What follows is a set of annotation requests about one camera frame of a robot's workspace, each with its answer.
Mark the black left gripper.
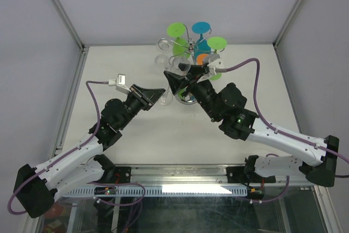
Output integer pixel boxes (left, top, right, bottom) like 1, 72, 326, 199
118, 84, 165, 130

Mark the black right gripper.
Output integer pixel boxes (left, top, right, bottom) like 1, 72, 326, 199
164, 63, 222, 123

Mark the clear flute glass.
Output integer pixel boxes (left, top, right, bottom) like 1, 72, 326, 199
159, 56, 191, 106

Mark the orange plastic wine glass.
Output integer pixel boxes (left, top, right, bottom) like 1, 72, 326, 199
196, 53, 209, 65

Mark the green wine glass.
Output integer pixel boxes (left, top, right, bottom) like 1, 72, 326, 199
207, 37, 227, 81
167, 22, 190, 58

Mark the clear wine glass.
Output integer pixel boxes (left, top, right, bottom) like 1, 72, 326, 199
154, 38, 173, 70

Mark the blue plastic wine glass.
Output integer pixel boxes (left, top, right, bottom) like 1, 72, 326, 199
192, 21, 212, 63

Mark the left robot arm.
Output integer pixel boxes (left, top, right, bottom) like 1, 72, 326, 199
10, 84, 165, 218

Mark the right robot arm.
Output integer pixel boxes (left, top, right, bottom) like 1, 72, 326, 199
164, 64, 339, 187

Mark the chrome wine glass rack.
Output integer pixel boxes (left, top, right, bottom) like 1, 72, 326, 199
158, 24, 227, 105

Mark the white LED light strip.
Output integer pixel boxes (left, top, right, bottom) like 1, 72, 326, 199
162, 184, 232, 194

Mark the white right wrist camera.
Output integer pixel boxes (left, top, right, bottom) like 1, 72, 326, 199
203, 53, 226, 76

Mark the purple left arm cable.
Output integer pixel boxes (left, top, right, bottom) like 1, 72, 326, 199
7, 80, 110, 215

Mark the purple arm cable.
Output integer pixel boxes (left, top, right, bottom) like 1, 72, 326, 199
7, 80, 110, 215
218, 57, 349, 204

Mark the aluminium mounting rail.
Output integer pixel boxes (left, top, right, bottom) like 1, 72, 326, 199
59, 163, 311, 190

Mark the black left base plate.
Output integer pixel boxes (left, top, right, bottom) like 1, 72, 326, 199
84, 165, 132, 184

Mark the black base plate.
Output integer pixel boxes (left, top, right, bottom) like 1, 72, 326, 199
226, 165, 276, 184
84, 165, 132, 184

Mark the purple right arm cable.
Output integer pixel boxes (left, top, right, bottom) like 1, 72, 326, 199
218, 57, 349, 204

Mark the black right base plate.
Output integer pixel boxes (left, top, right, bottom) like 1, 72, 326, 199
226, 165, 276, 184

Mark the left corner frame post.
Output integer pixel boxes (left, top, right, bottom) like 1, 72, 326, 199
50, 0, 85, 50

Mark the corner frame post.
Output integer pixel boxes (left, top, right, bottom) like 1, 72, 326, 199
50, 0, 85, 50
273, 0, 305, 49

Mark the right corner frame post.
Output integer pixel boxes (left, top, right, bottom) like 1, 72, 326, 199
273, 0, 305, 49

